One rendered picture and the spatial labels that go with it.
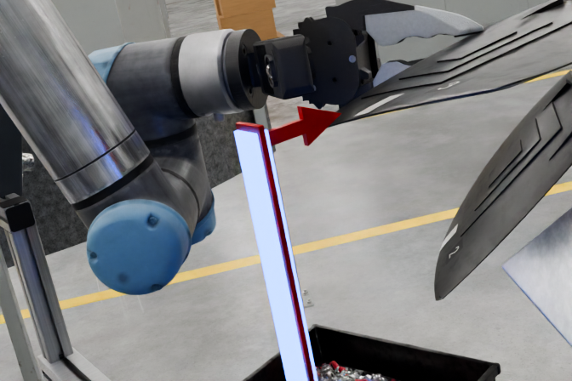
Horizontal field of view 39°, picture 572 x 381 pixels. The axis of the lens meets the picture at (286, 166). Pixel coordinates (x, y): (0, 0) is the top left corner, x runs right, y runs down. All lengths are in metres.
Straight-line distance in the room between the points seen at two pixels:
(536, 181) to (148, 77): 0.37
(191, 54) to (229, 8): 7.91
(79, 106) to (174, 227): 0.11
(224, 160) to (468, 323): 0.93
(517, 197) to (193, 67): 0.33
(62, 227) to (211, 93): 1.68
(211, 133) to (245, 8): 6.10
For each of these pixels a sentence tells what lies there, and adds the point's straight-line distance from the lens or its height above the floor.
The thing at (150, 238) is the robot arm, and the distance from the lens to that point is 0.61.
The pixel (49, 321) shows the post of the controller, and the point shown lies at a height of 0.91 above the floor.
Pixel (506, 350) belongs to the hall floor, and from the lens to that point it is 2.52.
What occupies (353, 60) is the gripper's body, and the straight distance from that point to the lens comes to 0.67.
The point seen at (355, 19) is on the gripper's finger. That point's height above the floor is 1.21.
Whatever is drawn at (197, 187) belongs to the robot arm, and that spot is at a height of 1.09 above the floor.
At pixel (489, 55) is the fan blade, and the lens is 0.57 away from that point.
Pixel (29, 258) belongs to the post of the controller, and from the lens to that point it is 0.97.
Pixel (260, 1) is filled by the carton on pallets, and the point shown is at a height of 0.60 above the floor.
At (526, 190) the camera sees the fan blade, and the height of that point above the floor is 1.02.
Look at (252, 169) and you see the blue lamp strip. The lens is 0.45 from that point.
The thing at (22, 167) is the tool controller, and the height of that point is 1.08.
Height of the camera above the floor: 1.29
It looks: 16 degrees down
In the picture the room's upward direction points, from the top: 11 degrees counter-clockwise
